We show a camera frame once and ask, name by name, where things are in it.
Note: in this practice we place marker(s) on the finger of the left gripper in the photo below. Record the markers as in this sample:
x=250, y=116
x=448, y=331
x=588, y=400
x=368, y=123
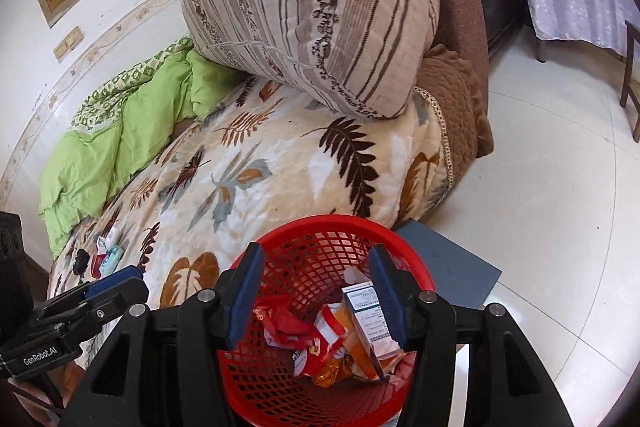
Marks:
x=80, y=313
x=127, y=283

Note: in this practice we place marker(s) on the red mesh trash basket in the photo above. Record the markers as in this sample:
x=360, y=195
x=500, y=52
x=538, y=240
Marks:
x=284, y=372

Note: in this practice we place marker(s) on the black plastic bag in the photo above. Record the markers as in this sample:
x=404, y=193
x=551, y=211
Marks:
x=81, y=263

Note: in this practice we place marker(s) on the wooden chair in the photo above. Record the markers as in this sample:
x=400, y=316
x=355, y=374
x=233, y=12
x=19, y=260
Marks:
x=630, y=86

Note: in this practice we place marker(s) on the orange box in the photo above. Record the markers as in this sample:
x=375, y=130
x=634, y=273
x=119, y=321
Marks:
x=355, y=356

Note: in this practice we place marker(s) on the white blue medicine box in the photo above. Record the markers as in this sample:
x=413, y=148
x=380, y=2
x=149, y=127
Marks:
x=365, y=310

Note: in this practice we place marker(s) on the blue floor mat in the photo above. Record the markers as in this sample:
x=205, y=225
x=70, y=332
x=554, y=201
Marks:
x=459, y=276

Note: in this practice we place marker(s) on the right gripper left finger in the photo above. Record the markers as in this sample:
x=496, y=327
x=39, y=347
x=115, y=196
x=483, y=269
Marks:
x=160, y=368

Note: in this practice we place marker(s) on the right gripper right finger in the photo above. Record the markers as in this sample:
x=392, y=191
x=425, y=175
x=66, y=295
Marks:
x=508, y=384

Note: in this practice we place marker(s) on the blue cartoon tissue pack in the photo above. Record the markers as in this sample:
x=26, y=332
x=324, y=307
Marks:
x=111, y=261

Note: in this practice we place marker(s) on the leaf pattern fleece blanket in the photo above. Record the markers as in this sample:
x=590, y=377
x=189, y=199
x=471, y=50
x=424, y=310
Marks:
x=268, y=156

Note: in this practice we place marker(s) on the striped floral cushion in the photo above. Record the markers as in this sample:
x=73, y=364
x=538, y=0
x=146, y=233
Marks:
x=358, y=57

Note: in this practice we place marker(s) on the torn red carton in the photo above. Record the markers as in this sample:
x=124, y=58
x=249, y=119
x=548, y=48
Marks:
x=282, y=329

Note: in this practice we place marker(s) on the green duvet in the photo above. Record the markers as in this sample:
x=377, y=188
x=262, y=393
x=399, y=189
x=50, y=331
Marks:
x=121, y=127

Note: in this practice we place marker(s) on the brown sofa bed frame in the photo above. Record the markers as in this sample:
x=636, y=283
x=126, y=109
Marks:
x=452, y=87

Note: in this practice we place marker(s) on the gold wall switches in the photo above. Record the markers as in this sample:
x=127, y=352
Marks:
x=68, y=43

